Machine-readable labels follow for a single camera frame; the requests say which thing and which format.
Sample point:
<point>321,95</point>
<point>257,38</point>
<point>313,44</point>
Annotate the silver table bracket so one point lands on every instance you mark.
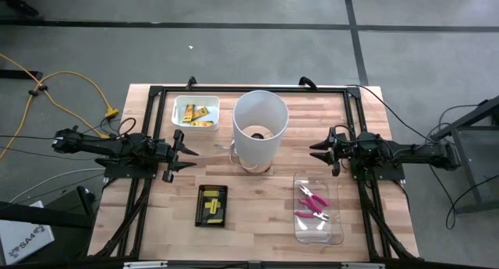
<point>362,266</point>
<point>146,265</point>

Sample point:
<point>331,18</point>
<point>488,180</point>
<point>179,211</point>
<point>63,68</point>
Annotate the black frame clamp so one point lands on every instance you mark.
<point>191,82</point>
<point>306,82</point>

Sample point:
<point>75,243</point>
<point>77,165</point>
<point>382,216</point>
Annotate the white shade wooden base lamp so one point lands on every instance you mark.
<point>241,144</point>

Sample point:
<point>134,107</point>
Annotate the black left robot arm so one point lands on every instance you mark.
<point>101,146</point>

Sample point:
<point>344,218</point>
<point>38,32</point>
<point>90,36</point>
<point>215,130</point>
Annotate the white printed box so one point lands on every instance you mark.
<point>23,238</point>

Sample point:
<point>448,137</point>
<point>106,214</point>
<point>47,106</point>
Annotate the black metal cart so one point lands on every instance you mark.
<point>468,121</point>

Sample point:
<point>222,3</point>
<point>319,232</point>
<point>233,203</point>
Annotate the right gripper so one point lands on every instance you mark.
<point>341,150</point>

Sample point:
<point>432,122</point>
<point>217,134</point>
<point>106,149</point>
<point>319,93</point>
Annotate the clear plastic bin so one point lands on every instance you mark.
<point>335,230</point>

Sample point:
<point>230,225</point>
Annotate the black aluminium table frame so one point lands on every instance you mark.
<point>253,89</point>

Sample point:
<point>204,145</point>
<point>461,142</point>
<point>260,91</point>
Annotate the black perforated tray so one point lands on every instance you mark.
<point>200,214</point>

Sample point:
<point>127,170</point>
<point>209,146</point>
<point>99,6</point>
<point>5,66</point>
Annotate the white plastic bin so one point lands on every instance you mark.
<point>177,105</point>

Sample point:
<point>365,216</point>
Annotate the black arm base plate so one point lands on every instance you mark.
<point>128,174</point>
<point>384,175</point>

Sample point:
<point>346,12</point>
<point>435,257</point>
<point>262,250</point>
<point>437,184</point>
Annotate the black floor bar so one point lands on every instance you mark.
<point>19,75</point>

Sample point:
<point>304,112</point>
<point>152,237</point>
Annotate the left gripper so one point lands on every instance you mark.
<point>171,152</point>

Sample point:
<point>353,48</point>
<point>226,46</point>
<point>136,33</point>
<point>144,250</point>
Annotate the black equipment stand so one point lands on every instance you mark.
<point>39,216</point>

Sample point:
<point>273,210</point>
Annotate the pink eraser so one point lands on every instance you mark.
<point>320,200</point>

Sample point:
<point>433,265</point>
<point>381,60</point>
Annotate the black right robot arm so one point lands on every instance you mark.
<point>409,154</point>

